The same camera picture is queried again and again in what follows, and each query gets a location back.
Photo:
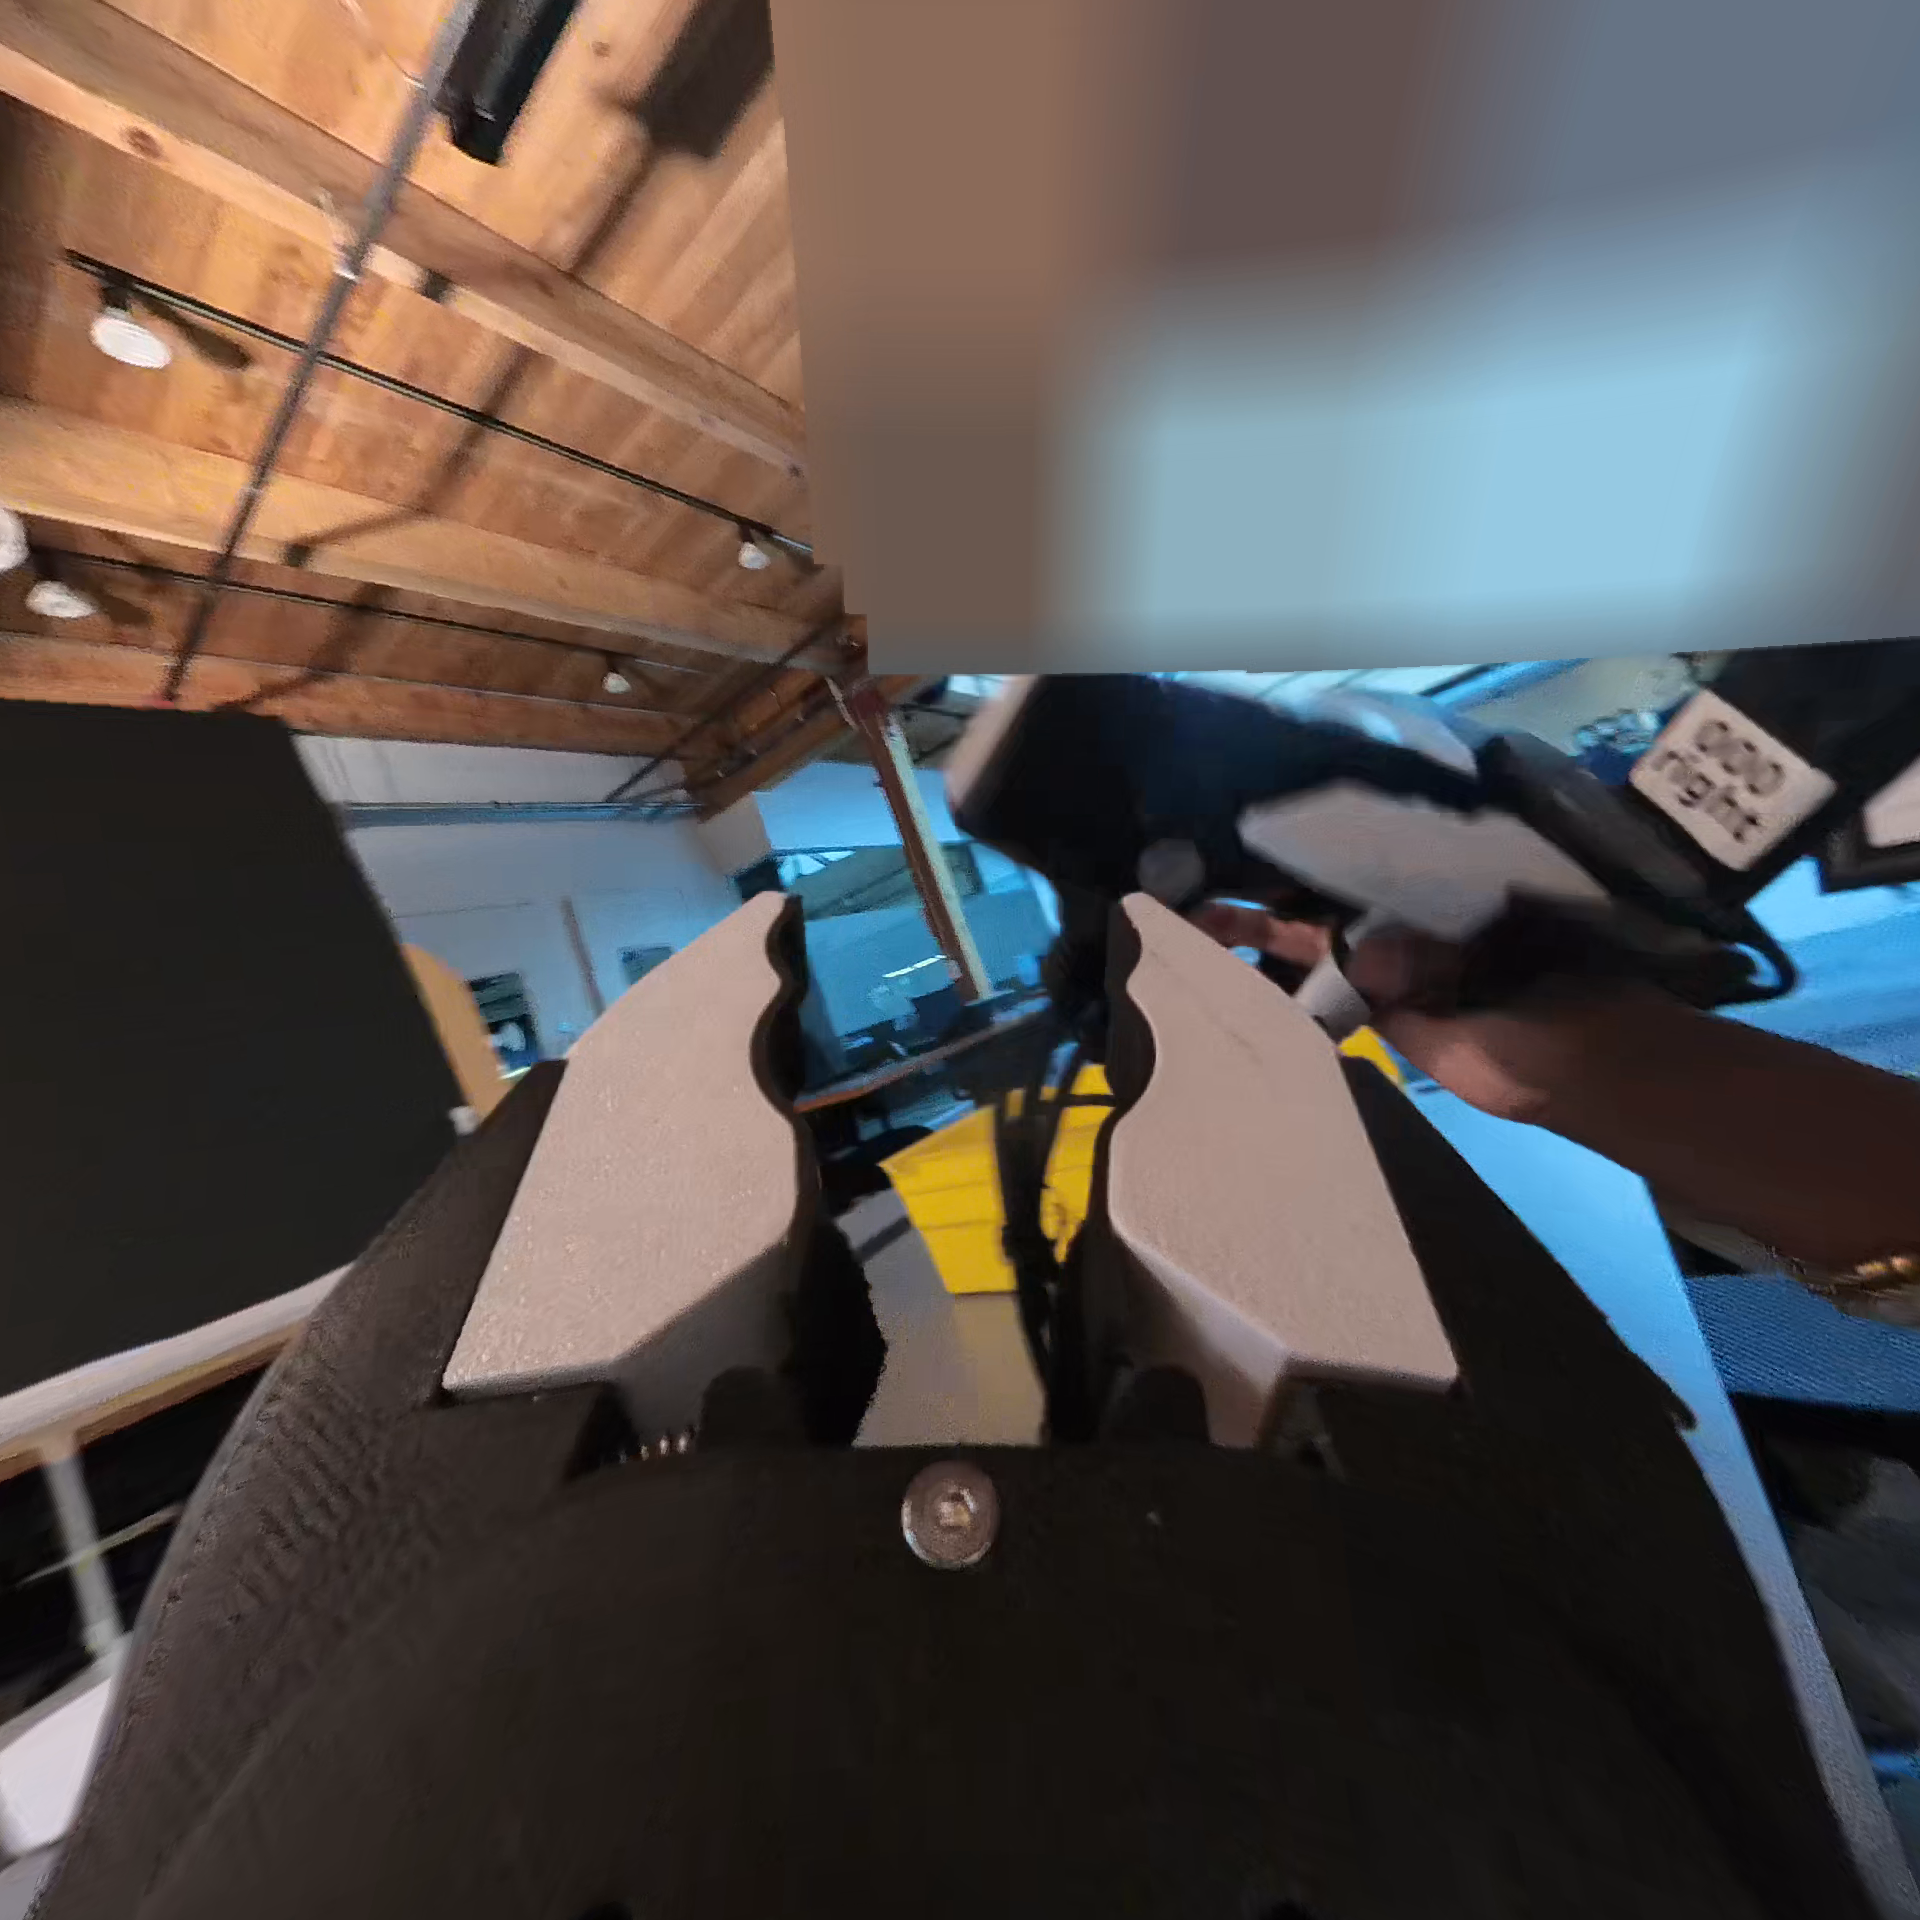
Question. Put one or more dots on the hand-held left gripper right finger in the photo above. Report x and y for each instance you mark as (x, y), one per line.
(1261, 1199)

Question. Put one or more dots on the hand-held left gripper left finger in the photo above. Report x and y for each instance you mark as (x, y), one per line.
(644, 1185)

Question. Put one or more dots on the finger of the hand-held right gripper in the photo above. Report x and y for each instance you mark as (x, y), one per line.
(1424, 871)
(1409, 723)

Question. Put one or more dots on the yellow plastic bin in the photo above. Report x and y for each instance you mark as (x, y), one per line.
(958, 1199)

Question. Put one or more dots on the person's right forearm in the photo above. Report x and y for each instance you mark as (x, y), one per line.
(1724, 1124)

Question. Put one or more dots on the person's right hand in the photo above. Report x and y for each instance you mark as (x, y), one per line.
(1438, 1033)

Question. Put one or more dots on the black sign phone icon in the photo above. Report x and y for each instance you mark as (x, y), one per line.
(644, 964)

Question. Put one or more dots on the black sign wave icon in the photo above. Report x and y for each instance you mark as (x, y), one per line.
(497, 1001)

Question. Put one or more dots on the wooden office desk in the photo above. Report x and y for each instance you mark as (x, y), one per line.
(930, 1053)

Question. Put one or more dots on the black office chair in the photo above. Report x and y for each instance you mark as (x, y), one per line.
(1799, 1343)

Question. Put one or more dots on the black panel wooden edge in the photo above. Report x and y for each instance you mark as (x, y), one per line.
(182, 1048)

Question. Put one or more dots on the black ceiling fixture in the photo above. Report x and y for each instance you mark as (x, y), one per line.
(502, 77)

